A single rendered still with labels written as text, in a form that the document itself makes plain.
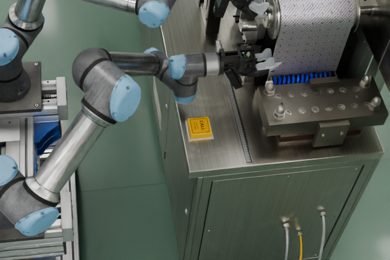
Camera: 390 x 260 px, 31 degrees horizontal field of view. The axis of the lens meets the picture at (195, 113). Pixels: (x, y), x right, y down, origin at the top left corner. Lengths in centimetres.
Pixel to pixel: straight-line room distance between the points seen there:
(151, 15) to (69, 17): 204
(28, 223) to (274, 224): 103
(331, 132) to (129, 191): 124
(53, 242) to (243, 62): 84
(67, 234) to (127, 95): 60
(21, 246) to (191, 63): 81
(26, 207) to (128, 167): 135
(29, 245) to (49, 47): 165
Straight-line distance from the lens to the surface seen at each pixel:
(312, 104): 230
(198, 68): 219
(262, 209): 255
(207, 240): 268
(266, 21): 220
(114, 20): 392
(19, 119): 259
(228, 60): 221
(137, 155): 334
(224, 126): 235
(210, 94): 242
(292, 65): 232
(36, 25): 244
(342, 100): 233
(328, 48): 231
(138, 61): 219
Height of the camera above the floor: 277
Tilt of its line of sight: 52 degrees down
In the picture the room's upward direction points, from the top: 7 degrees clockwise
